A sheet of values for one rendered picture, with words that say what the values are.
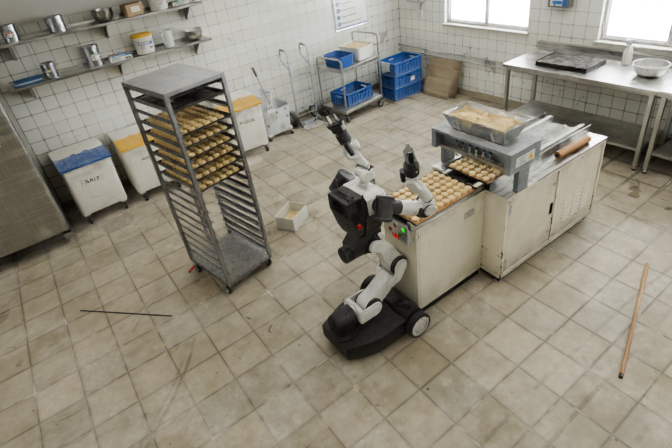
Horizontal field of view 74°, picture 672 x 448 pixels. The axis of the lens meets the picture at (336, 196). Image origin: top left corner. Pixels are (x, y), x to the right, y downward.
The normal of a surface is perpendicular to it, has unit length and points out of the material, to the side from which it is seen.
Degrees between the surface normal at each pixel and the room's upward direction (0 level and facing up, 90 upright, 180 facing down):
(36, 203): 90
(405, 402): 0
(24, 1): 90
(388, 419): 0
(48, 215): 90
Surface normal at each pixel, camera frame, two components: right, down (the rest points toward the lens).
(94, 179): 0.63, 0.38
